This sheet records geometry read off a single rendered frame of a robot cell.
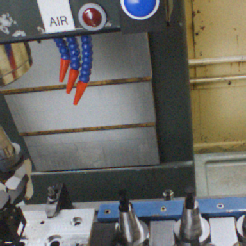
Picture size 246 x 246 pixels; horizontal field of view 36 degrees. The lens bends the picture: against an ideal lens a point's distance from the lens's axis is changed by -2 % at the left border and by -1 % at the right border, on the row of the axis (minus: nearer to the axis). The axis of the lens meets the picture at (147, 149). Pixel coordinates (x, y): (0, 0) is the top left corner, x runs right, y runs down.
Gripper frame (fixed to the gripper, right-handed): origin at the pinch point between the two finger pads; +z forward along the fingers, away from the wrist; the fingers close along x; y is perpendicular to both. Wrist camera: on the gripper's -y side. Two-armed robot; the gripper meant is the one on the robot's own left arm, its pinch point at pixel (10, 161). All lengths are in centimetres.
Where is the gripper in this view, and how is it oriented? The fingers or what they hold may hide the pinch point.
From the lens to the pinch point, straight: 74.3
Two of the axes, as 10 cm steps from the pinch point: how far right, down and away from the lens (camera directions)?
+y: 1.2, 7.8, 6.2
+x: 9.9, -0.7, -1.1
